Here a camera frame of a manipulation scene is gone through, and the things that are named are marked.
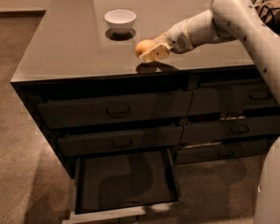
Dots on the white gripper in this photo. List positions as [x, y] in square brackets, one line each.
[178, 38]

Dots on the orange fruit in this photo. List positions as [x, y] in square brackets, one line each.
[144, 47]

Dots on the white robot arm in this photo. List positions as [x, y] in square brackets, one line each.
[223, 21]

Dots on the dark top left drawer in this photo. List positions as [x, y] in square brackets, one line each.
[114, 109]

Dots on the dark top right drawer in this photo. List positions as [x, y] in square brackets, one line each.
[231, 98]

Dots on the dark drawer cabinet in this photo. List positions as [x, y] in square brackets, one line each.
[74, 55]

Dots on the dark middle right drawer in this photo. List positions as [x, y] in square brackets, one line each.
[214, 131]

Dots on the dark middle left drawer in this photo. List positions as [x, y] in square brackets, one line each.
[91, 143]

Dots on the open bottom left drawer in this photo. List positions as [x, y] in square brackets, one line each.
[125, 188]

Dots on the white ceramic bowl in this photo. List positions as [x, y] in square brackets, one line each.
[120, 21]

